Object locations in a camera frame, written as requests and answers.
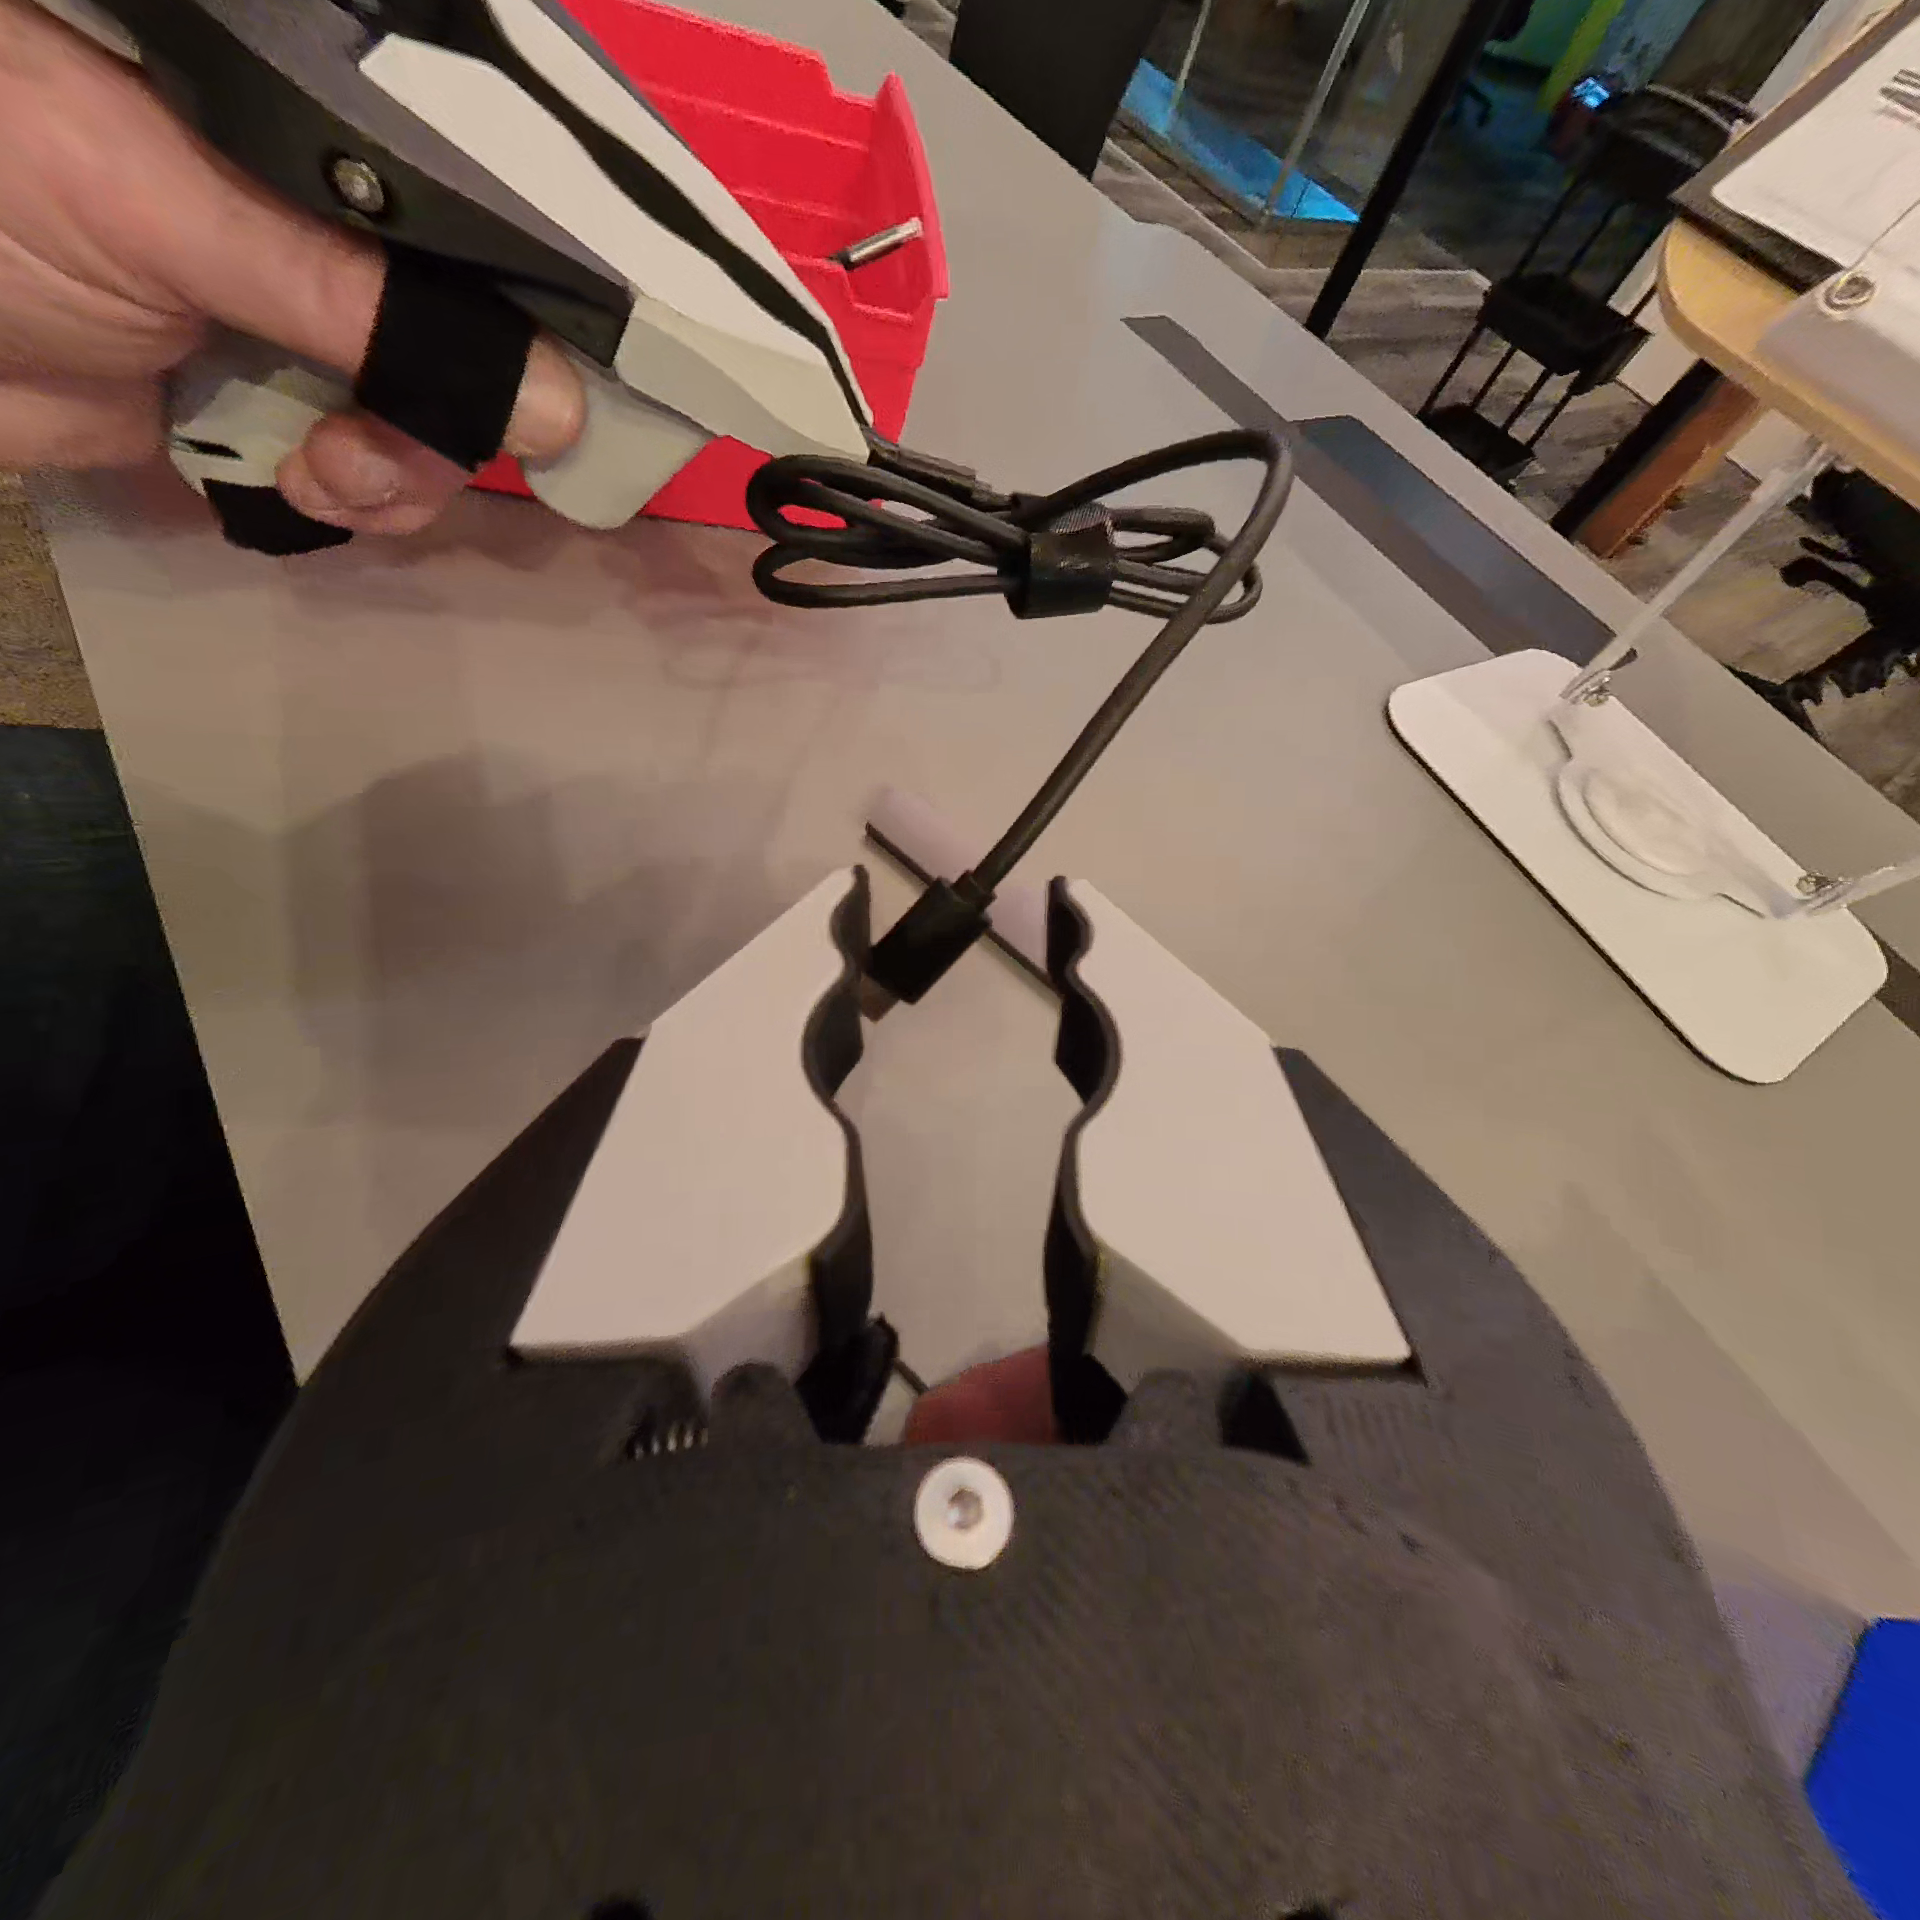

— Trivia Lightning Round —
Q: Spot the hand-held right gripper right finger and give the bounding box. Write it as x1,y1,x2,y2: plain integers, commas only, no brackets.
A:
1045,874,1416,1449

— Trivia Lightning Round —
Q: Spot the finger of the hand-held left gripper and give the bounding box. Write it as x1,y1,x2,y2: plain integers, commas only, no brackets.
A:
358,31,875,462
483,0,877,440

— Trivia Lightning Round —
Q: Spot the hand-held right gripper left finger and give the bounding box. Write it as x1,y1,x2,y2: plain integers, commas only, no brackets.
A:
509,864,877,1444

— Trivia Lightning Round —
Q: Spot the red plastic bin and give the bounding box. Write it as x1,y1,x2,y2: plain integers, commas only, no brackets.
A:
465,0,952,529

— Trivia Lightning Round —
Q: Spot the slim grey usb-c hub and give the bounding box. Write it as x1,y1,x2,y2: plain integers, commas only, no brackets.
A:
865,784,1065,992

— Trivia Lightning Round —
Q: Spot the thin black usb-c cable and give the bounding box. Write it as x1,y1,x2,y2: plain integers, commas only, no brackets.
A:
745,428,1296,1009

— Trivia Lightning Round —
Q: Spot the blue plastic bin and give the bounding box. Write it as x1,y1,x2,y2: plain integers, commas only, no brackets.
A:
1804,1615,1920,1920

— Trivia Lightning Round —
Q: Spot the person's right hand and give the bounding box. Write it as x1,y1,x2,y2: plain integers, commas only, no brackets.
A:
904,1345,1056,1449

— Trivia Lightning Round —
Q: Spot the person's left hand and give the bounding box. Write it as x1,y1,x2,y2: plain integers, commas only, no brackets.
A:
0,0,589,538

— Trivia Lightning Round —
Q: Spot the black chair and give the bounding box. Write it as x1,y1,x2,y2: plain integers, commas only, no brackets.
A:
952,0,1172,177

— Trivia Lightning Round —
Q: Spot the document stand with wooden board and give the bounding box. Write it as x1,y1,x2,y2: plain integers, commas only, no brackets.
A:
1387,0,1920,1085

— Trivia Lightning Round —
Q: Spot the clear acrylic panel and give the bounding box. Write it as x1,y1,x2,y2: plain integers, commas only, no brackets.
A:
1112,0,1382,225

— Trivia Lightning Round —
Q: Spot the black floor stand pole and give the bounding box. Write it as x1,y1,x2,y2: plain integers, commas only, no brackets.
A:
1305,0,1518,337

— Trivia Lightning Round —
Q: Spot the black wire rack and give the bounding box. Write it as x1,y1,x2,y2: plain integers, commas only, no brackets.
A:
1417,82,1757,481

